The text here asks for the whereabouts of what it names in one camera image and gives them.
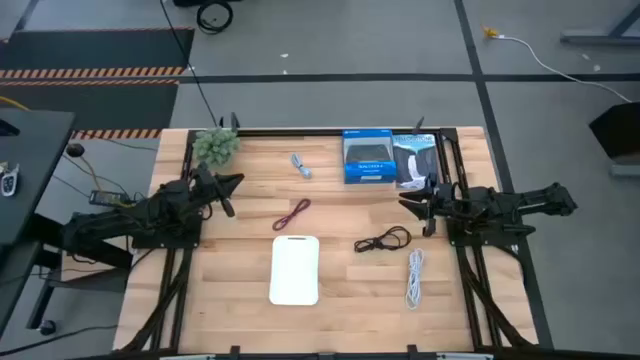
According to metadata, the white cable with yellow plug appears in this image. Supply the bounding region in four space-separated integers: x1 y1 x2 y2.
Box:
481 24 634 104

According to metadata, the hazard-striped black floor mat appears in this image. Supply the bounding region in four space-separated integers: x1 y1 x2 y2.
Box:
0 78 180 141
0 27 196 80

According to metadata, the red USB-C cable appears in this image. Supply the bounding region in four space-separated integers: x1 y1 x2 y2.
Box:
271 197 313 232

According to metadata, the green potted plant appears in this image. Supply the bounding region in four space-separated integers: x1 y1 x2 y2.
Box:
192 127 242 168

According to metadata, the blue product box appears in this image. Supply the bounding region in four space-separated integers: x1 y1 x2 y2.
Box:
342 128 399 186

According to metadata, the long black floor cable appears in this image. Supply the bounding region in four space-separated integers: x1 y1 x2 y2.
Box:
159 0 220 127

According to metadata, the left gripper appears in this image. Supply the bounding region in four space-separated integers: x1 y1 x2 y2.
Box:
189 162 246 206

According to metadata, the grey table leg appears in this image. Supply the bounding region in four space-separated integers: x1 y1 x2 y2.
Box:
559 0 640 47

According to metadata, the black desk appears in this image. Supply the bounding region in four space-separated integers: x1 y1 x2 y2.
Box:
0 107 76 341

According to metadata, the black power adapter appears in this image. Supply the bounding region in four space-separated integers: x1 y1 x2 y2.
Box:
88 189 130 208

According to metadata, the black coiled floor cable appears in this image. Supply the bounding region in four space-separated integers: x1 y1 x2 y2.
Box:
195 0 235 36

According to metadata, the black angular floor object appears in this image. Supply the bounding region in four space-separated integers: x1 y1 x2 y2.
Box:
588 101 640 161

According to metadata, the small white device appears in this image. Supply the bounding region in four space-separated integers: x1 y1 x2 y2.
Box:
0 162 21 198

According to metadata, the grey USB-C cable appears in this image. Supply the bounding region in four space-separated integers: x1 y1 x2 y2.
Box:
290 152 314 180

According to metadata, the white plastic bin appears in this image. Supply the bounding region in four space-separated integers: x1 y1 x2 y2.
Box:
268 234 321 307

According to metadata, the white USB-C cable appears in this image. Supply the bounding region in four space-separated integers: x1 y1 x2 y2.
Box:
404 248 426 311

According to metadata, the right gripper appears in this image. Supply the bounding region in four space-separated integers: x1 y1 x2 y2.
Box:
397 182 464 224

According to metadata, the black USB-C cable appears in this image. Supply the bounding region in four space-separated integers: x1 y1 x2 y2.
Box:
353 225 413 254

